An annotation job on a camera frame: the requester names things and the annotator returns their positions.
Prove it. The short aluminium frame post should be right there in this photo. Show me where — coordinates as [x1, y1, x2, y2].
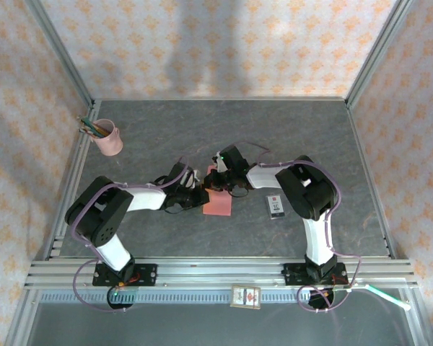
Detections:
[403, 288, 433, 346]
[5, 288, 40, 346]

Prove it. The wide aluminium mounting rail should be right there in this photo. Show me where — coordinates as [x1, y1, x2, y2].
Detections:
[24, 256, 419, 290]

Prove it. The grey slotted cable duct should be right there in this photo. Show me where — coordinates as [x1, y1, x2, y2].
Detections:
[38, 290, 349, 304]

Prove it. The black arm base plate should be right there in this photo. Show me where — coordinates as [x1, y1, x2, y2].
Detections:
[92, 262, 158, 288]
[281, 262, 349, 288]

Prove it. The pink cup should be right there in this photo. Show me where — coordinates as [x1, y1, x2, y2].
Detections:
[92, 118, 124, 156]

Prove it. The pink square paper sheet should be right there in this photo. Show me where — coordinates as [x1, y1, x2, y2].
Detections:
[202, 164, 232, 217]

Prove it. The small black box white label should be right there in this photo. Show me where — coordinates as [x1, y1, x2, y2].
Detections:
[266, 194, 287, 220]

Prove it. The green white plastic stick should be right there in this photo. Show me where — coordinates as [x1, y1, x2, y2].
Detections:
[364, 283, 412, 311]

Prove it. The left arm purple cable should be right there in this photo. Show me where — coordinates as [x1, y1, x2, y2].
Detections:
[71, 155, 192, 314]

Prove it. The thin aluminium table edge rail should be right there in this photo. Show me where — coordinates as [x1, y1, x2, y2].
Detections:
[92, 95, 349, 103]

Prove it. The green pencil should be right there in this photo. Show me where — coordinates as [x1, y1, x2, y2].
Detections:
[79, 117, 105, 138]

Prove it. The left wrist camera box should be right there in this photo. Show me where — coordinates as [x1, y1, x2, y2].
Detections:
[185, 169, 204, 189]

